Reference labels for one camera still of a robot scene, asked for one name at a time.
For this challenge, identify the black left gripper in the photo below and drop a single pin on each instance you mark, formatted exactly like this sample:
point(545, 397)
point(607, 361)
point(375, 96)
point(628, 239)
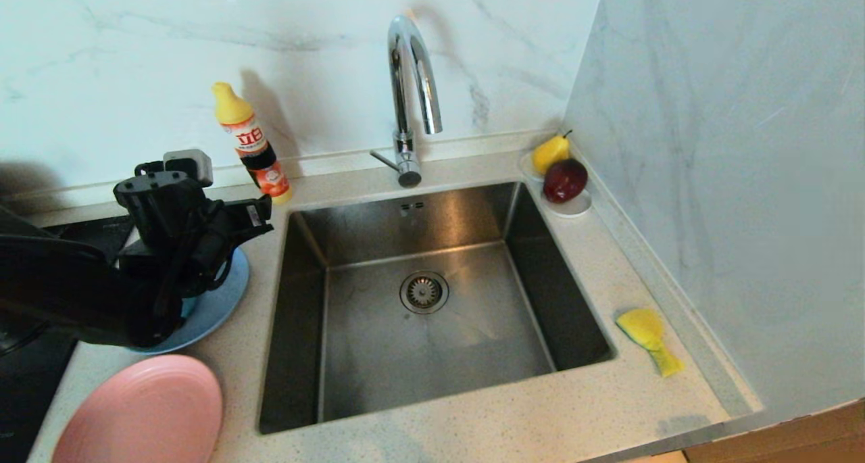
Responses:
point(176, 226)

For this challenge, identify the yellow-capped detergent bottle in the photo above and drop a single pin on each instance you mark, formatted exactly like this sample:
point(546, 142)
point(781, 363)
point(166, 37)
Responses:
point(257, 149)

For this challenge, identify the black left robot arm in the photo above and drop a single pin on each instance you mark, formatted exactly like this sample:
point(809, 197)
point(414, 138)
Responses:
point(67, 294)

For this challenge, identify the stainless steel sink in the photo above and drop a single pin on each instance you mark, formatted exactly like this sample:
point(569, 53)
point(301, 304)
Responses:
point(378, 355)

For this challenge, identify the yellow green sponge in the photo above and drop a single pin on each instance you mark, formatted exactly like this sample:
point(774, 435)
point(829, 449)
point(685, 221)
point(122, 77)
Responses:
point(645, 331)

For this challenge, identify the blue-grey plate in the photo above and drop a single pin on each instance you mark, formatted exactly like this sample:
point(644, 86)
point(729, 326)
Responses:
point(219, 301)

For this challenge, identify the pink plate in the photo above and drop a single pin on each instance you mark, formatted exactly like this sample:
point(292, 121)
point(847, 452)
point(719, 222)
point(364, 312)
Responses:
point(142, 416)

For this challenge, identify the black glass cooktop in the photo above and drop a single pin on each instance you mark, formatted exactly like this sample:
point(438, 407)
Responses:
point(27, 409)

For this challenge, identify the round metal drain strainer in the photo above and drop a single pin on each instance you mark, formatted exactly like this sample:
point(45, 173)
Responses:
point(424, 292)

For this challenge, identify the chrome gooseneck faucet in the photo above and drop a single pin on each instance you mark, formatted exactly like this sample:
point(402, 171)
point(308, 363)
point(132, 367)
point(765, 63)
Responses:
point(405, 64)

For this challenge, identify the yellow pear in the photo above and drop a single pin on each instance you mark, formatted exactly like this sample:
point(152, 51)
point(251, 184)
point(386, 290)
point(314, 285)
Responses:
point(549, 153)

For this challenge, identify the dark red apple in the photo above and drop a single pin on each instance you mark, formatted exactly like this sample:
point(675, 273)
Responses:
point(565, 180)

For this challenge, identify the small white dish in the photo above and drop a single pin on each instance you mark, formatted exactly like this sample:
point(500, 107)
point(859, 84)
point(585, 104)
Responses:
point(574, 209)

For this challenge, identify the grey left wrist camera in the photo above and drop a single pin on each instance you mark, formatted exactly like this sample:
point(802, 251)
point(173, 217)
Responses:
point(189, 165)

